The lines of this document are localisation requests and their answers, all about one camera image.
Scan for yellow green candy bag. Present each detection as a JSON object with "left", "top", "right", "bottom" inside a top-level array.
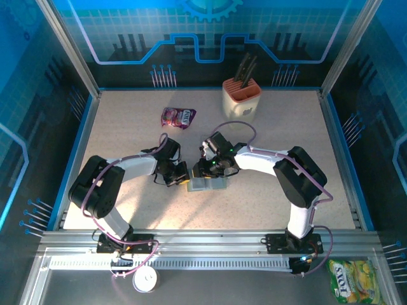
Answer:
[{"left": 327, "top": 259, "right": 387, "bottom": 305}]

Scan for beige knife block orange top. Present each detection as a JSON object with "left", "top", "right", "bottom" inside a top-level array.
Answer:
[{"left": 221, "top": 78, "right": 262, "bottom": 128}]

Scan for black handled knife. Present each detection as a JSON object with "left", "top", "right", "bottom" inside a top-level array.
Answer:
[
  {"left": 233, "top": 52, "right": 252, "bottom": 82},
  {"left": 240, "top": 62, "right": 258, "bottom": 89}
]

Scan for white round lid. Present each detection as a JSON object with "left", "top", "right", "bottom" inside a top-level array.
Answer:
[{"left": 132, "top": 266, "right": 159, "bottom": 293}]

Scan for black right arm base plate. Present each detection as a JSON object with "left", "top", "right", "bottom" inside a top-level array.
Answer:
[{"left": 265, "top": 233, "right": 324, "bottom": 255}]

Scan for small black electronics board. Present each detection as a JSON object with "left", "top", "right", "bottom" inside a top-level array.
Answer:
[{"left": 291, "top": 254, "right": 315, "bottom": 277}]

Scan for white slotted cable duct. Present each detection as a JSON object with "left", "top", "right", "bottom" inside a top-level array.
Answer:
[{"left": 49, "top": 257, "right": 293, "bottom": 271}]

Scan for aluminium frame beam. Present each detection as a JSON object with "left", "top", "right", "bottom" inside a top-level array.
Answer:
[{"left": 37, "top": 230, "right": 384, "bottom": 255}]

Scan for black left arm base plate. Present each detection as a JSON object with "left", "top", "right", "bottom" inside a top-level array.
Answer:
[{"left": 96, "top": 233, "right": 157, "bottom": 255}]

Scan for aluminium frame post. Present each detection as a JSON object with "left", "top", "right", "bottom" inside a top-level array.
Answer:
[
  {"left": 319, "top": 0, "right": 384, "bottom": 98},
  {"left": 35, "top": 0, "right": 102, "bottom": 98}
]

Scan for aluminium side rail blue edge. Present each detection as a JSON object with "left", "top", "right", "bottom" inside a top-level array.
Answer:
[
  {"left": 47, "top": 90, "right": 102, "bottom": 231},
  {"left": 319, "top": 90, "right": 375, "bottom": 231}
]

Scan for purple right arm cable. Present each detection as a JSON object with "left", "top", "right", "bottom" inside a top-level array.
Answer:
[{"left": 211, "top": 120, "right": 335, "bottom": 277}]

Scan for green card holder clear sleeves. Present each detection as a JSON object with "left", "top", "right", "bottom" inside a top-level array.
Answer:
[{"left": 186, "top": 176, "right": 228, "bottom": 193}]

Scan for purple candy bag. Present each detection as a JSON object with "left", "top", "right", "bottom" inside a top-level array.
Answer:
[{"left": 160, "top": 107, "right": 197, "bottom": 130}]

